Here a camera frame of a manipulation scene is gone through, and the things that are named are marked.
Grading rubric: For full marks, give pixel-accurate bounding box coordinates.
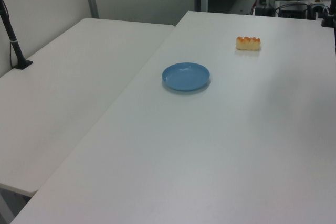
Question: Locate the black clamp camera stand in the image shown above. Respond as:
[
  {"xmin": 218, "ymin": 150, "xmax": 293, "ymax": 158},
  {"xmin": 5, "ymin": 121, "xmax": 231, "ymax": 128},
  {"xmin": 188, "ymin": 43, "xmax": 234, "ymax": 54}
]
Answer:
[{"xmin": 320, "ymin": 0, "xmax": 336, "ymax": 28}]

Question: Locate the black pole stand with base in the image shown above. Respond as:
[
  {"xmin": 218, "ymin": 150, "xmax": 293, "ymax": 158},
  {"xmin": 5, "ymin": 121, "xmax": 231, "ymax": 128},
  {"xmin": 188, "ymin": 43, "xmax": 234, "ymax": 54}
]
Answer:
[{"xmin": 0, "ymin": 0, "xmax": 34, "ymax": 70}]

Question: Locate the blue round plate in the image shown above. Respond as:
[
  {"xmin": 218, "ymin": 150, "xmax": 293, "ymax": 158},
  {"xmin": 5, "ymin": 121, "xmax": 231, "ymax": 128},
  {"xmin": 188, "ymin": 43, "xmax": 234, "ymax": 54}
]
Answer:
[{"xmin": 161, "ymin": 62, "xmax": 211, "ymax": 92}]

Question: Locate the white adjoining table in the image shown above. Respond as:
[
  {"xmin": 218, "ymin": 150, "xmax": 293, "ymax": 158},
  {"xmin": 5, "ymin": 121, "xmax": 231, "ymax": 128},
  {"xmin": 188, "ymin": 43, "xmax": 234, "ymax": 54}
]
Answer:
[{"xmin": 0, "ymin": 17, "xmax": 176, "ymax": 197}]

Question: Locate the black electronics box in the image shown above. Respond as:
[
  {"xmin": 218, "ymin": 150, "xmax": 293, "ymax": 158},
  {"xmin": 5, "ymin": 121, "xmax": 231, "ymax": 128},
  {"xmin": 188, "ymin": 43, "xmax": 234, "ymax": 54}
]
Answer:
[{"xmin": 278, "ymin": 3, "xmax": 309, "ymax": 20}]

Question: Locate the orange topped bread loaf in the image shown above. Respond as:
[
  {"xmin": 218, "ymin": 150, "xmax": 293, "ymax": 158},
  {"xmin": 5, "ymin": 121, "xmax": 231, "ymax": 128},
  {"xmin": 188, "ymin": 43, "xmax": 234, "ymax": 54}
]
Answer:
[{"xmin": 235, "ymin": 36, "xmax": 262, "ymax": 51}]

